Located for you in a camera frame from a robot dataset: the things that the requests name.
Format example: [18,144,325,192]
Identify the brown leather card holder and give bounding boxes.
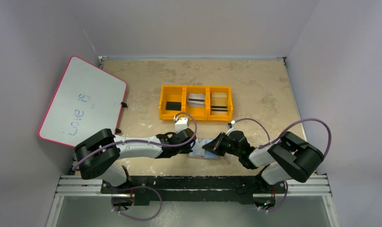
[187,139,219,160]

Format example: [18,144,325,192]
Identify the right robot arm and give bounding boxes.
[202,130,324,185]

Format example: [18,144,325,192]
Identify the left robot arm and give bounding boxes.
[72,128,196,187]

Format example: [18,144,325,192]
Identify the black card in bin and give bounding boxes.
[165,101,182,111]

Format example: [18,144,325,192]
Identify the stack of white cards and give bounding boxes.
[187,93,205,107]

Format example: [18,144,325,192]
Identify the card stack black stripe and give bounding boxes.
[210,92,228,115]

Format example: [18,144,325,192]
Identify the yellow middle bin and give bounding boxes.
[185,86,211,121]

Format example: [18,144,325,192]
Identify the yellow bin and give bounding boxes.
[185,86,211,121]
[159,85,186,120]
[206,86,234,122]

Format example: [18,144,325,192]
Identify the yellow left bin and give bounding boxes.
[159,85,186,120]

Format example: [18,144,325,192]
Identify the yellow right bin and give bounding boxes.
[206,86,234,122]

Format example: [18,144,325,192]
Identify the pink framed whiteboard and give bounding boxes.
[38,56,127,147]

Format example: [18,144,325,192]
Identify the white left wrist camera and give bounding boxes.
[174,117,189,133]

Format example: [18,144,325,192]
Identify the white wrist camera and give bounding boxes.
[226,120,236,135]
[174,117,189,133]

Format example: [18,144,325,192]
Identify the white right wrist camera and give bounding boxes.
[226,120,236,135]

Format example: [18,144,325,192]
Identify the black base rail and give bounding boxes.
[102,175,285,207]

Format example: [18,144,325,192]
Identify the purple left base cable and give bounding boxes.
[110,183,164,221]

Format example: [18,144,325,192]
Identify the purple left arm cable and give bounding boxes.
[72,112,198,172]

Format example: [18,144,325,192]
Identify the aluminium frame rail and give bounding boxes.
[54,175,332,196]

